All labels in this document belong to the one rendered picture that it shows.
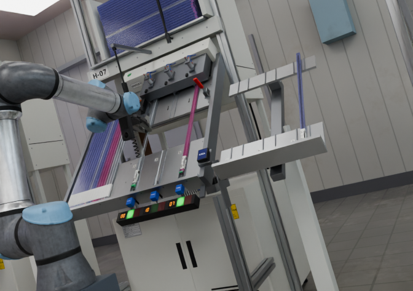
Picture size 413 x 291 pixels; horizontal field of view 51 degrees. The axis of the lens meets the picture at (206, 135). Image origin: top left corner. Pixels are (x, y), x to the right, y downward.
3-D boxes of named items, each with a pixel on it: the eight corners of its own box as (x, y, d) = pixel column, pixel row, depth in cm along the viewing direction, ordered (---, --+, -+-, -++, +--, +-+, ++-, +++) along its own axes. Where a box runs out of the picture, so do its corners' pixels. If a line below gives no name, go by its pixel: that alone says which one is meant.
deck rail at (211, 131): (212, 186, 154) (203, 176, 150) (207, 187, 155) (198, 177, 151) (226, 61, 202) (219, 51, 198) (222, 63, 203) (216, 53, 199)
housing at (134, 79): (222, 70, 201) (208, 47, 192) (137, 103, 221) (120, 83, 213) (224, 59, 206) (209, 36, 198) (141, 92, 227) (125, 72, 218)
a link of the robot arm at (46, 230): (55, 257, 106) (40, 203, 107) (20, 264, 113) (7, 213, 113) (90, 242, 117) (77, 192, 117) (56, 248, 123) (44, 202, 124)
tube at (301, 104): (307, 149, 125) (305, 146, 124) (302, 150, 126) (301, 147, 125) (300, 54, 162) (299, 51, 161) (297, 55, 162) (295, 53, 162)
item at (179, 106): (216, 112, 180) (210, 104, 177) (95, 152, 208) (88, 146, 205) (222, 63, 203) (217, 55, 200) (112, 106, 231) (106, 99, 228)
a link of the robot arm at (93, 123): (102, 119, 151) (106, 92, 156) (80, 127, 157) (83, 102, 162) (118, 128, 157) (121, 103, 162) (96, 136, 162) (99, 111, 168)
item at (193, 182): (207, 187, 155) (196, 175, 150) (70, 222, 183) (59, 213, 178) (207, 184, 156) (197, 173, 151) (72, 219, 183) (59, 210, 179)
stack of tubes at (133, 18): (198, 18, 196) (182, -39, 197) (110, 57, 218) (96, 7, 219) (210, 22, 207) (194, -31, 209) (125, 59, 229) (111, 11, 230)
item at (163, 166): (204, 180, 154) (199, 175, 152) (67, 216, 182) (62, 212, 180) (209, 140, 167) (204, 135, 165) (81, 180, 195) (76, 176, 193)
